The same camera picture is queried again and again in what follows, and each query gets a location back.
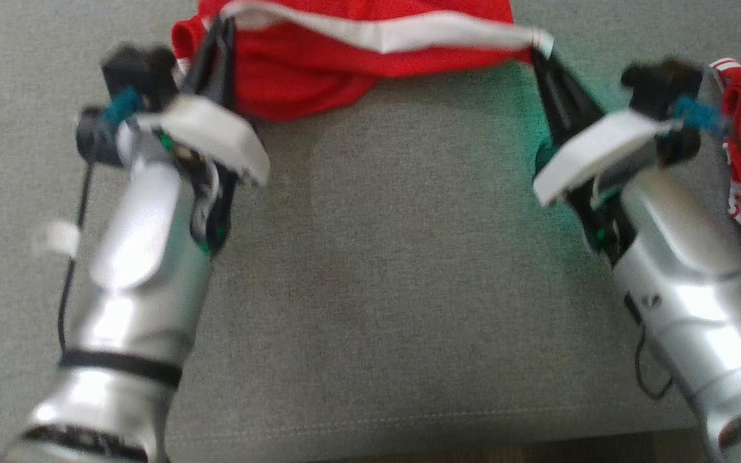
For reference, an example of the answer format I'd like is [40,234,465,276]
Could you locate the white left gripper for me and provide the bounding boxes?
[135,17,272,253]

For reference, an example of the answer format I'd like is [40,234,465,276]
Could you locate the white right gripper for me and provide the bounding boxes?
[531,50,668,262]

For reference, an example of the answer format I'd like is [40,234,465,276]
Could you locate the red shorts with white stripe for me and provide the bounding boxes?
[170,0,555,123]

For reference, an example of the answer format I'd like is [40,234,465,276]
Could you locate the grey sofa seat cushion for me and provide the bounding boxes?
[0,0,741,463]

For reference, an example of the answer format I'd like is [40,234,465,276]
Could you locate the black cable with teal plug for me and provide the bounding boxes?
[55,87,146,361]
[630,95,741,401]

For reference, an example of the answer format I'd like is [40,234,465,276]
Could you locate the white cable label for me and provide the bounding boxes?
[32,220,82,259]

